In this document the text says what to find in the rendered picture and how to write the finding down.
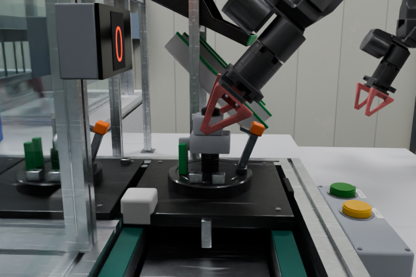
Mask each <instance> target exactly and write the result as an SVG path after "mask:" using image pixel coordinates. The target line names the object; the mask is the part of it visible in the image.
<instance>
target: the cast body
mask: <svg viewBox="0 0 416 277"><path fill-rule="evenodd" d="M206 110H207V107H206V108H202V109H201V113H196V114H195V116H194V117H193V131H192V132H191V135H190V136H189V137H180V138H179V143H186V151H189V152H190V153H207V154H229V153H230V130H223V129H220V130H218V131H216V132H214V133H211V134H209V135H205V134H204V133H203V132H201V131H200V127H201V124H202V121H203V118H204V116H205V113H206ZM222 120H223V113H220V109H219V108H215V109H214V112H213V114H212V117H211V119H210V122H209V125H210V126H212V125H214V124H216V123H218V122H220V121H222Z"/></svg>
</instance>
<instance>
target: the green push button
mask: <svg viewBox="0 0 416 277"><path fill-rule="evenodd" d="M329 191H330V193H331V194H333V195H336V196H338V197H353V196H355V194H356V188H355V187H354V186H353V185H351V184H348V183H343V182H336V183H333V184H331V185H330V190H329Z"/></svg>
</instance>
